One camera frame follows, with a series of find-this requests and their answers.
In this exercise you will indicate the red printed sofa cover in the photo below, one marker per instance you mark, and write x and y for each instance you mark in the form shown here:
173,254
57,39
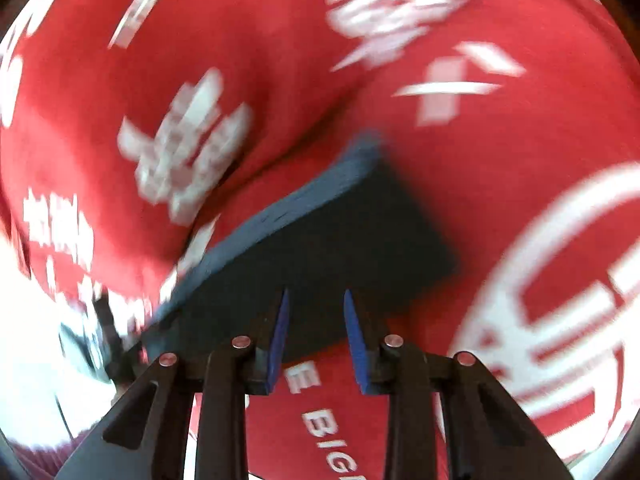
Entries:
250,35

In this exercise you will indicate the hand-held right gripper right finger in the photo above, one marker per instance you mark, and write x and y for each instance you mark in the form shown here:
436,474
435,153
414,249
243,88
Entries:
354,347

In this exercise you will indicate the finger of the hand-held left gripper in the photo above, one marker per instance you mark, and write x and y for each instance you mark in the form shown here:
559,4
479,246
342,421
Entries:
117,345

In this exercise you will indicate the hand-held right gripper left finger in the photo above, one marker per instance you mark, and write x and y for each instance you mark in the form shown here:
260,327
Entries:
279,347

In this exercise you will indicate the black pants with blue waistband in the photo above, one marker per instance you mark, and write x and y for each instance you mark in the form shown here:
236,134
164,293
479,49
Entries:
350,240

